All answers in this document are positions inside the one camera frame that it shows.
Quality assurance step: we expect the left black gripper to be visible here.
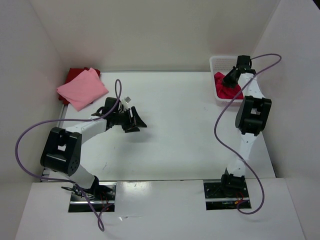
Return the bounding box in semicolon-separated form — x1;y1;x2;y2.
113;106;147;133

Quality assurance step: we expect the magenta t shirt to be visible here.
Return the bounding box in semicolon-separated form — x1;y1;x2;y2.
214;72;241;100

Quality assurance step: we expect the light pink t shirt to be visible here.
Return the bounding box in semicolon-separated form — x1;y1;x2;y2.
56;67;109;112

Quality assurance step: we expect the dark red t shirt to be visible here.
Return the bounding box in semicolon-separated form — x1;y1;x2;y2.
58;67;90;106

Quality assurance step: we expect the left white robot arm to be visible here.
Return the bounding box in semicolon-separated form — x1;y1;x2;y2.
40;106;147;200

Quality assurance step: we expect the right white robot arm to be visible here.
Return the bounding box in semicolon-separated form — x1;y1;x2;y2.
219;65;272;197

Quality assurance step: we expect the white plastic basket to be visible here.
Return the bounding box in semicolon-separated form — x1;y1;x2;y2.
209;55;253;107

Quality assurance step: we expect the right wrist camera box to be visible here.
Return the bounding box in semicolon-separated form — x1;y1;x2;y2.
236;55;252;68

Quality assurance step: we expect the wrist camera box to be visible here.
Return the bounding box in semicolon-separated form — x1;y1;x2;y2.
91;96;131;117
236;55;252;68

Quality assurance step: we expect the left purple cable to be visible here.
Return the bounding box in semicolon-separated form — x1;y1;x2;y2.
14;78;123;232

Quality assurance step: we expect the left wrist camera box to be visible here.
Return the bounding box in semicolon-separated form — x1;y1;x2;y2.
91;96;131;117

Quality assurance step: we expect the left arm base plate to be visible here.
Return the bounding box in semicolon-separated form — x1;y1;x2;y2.
62;181;117;213

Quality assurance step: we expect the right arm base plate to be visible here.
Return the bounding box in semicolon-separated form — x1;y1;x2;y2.
203;180;252;211

